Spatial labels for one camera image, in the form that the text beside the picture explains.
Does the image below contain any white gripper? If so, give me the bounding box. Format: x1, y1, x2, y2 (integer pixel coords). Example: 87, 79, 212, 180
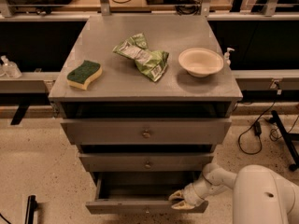
168, 180, 209, 210

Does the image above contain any grey bottom drawer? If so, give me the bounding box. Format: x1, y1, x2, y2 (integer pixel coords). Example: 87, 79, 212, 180
86, 171, 208, 214

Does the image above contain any grey drawer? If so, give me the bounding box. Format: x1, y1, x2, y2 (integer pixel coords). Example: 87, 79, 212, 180
86, 171, 208, 214
62, 119, 232, 145
78, 153, 213, 172

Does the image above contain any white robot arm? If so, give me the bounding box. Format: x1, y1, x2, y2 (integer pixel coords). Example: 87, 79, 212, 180
169, 163, 299, 224

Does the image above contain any grey top drawer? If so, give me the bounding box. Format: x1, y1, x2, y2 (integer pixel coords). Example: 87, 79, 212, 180
62, 119, 232, 145

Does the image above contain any grey middle drawer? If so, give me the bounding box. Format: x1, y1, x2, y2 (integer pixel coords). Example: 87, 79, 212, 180
78, 153, 213, 172

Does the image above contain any grey drawer cabinet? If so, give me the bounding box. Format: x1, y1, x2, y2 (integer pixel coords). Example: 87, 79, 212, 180
48, 13, 244, 185

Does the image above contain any black stand leg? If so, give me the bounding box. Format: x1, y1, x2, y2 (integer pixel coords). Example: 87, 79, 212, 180
271, 110, 299, 172

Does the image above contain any white bowl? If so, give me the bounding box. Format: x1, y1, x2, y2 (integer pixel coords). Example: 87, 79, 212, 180
178, 48, 223, 77

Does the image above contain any green chip bag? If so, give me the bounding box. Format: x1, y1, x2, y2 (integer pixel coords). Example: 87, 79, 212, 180
113, 33, 169, 82

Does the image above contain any white pump bottle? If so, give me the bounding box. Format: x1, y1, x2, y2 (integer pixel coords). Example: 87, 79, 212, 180
223, 48, 235, 66

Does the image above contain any black floor bar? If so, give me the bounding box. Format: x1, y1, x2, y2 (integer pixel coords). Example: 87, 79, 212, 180
24, 195, 38, 224

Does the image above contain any green yellow sponge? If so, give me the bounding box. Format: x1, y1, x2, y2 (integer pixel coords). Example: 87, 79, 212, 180
66, 60, 102, 91

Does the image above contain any clear sanitizer bottle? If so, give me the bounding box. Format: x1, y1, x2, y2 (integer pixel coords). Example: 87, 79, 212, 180
1, 55, 21, 78

